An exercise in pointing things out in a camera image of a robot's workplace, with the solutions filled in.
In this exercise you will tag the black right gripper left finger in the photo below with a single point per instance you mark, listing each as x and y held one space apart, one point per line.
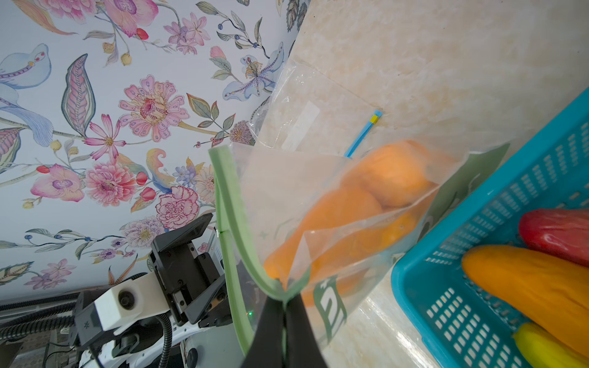
266 349

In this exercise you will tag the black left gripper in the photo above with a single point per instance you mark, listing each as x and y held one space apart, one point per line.
193 285

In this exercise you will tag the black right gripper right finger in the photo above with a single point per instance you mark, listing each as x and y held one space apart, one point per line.
302 350

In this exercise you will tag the orange mango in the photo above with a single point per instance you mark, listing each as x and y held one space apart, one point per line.
337 208
399 174
551 292

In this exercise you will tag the clear zip-top bag green print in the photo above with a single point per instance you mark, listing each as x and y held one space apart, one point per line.
263 194

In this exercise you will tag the clear zip-top bag blue zipper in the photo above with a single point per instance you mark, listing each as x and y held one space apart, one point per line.
308 112

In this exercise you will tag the yellow mango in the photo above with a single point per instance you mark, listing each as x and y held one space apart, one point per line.
541 349

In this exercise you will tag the orange mango front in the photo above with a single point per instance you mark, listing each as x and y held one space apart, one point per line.
551 292

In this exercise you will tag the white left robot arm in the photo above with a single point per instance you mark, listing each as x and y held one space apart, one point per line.
159 342

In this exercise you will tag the red mango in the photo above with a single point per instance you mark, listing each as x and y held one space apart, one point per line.
562 233

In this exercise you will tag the teal plastic basket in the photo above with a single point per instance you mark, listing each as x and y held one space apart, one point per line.
460 324

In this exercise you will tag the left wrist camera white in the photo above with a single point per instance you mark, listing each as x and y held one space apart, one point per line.
102 314

